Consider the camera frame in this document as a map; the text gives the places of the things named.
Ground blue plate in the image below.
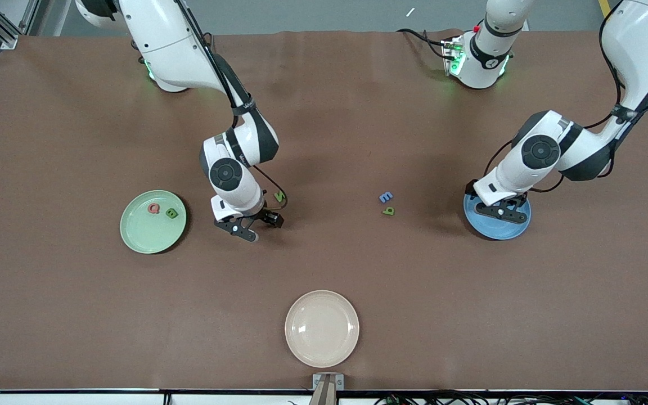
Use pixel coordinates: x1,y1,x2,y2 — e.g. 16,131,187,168
463,194,532,241

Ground pale green plate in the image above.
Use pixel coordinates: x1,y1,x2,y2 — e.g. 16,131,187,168
120,190,187,254

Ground brown table cover sheet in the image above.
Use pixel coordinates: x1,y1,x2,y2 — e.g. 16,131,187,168
0,29,648,392

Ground cream plate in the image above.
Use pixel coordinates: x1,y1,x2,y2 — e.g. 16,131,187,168
285,290,360,369

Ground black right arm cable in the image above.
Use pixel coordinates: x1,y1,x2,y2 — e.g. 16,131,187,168
175,0,289,213

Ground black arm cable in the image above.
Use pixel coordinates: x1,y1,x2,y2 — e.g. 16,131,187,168
484,11,640,195
175,0,289,213

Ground black base cable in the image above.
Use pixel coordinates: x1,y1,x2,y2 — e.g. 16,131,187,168
396,28,449,60

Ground grey metal camera bracket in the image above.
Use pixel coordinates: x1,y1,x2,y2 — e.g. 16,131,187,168
312,373,345,405

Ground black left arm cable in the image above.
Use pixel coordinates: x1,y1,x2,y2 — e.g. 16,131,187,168
484,11,640,195

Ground tangled black cables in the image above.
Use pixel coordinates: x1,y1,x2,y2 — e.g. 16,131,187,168
373,389,648,405

